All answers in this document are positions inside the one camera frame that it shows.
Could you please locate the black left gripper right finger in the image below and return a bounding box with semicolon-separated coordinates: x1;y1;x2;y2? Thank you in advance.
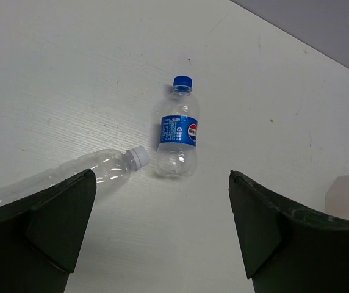
229;171;349;292

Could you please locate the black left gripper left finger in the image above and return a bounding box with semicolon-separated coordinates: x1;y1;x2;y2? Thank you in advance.
0;170;96;292

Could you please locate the small blue Pepsi bottle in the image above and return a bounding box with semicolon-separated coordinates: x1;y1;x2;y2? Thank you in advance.
155;76;200;178

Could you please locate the clear unlabelled plastic bottle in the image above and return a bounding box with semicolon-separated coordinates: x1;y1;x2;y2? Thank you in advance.
0;146;150;207

